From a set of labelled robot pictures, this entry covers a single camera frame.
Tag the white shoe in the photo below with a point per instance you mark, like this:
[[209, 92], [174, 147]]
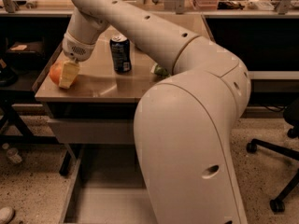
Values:
[[6, 214]]

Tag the closed top drawer front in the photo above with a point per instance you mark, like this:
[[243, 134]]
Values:
[[93, 131]]

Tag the open middle drawer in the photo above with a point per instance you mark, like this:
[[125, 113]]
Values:
[[107, 187]]

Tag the black table leg frame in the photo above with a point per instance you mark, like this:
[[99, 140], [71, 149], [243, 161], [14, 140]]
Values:
[[26, 136]]

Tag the green chip bag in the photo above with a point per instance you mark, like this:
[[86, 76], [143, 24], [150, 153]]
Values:
[[159, 71]]

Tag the grey drawer cabinet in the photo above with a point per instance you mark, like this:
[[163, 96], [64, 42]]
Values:
[[99, 92]]

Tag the clear plastic bottle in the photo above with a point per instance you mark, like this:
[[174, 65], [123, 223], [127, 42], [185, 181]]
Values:
[[12, 153]]

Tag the blue soda can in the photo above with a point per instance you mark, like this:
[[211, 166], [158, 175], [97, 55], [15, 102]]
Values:
[[120, 52]]

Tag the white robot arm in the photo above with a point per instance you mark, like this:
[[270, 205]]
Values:
[[183, 123]]

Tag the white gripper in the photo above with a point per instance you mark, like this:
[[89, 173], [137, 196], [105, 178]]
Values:
[[76, 48]]

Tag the orange fruit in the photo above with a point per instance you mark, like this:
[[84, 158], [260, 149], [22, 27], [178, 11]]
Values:
[[55, 72]]

